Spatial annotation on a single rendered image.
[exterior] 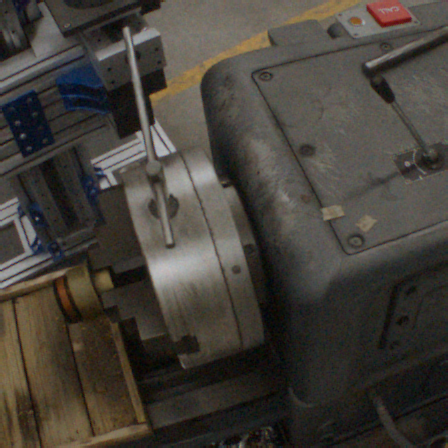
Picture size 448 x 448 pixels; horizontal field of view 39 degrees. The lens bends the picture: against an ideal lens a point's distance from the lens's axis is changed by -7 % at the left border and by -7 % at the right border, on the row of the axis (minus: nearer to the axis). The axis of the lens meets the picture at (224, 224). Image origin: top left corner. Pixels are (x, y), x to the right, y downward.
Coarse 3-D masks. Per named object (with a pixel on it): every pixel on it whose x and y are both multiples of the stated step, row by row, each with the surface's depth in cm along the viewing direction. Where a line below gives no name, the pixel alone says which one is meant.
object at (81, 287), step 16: (80, 272) 97; (96, 272) 98; (112, 272) 102; (64, 288) 96; (80, 288) 96; (96, 288) 97; (112, 288) 97; (64, 304) 96; (80, 304) 96; (96, 304) 96; (80, 320) 98
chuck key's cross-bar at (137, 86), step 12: (132, 48) 88; (132, 60) 87; (132, 72) 87; (132, 84) 87; (144, 108) 85; (144, 120) 85; (144, 132) 84; (144, 144) 84; (156, 156) 83; (156, 192) 80; (156, 204) 80; (168, 216) 79; (168, 228) 77; (168, 240) 77
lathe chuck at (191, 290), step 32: (160, 160) 95; (128, 192) 90; (192, 192) 88; (192, 224) 86; (160, 256) 85; (192, 256) 86; (160, 288) 85; (192, 288) 86; (224, 288) 86; (192, 320) 87; (224, 320) 88; (224, 352) 94
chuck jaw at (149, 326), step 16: (128, 288) 96; (144, 288) 96; (112, 304) 94; (128, 304) 94; (144, 304) 94; (112, 320) 96; (128, 320) 93; (144, 320) 92; (160, 320) 91; (144, 336) 90; (160, 336) 90; (192, 352) 92
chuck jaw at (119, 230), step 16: (112, 192) 95; (112, 208) 96; (128, 208) 96; (96, 224) 98; (112, 224) 96; (128, 224) 97; (112, 240) 97; (128, 240) 97; (96, 256) 97; (112, 256) 97; (128, 256) 98
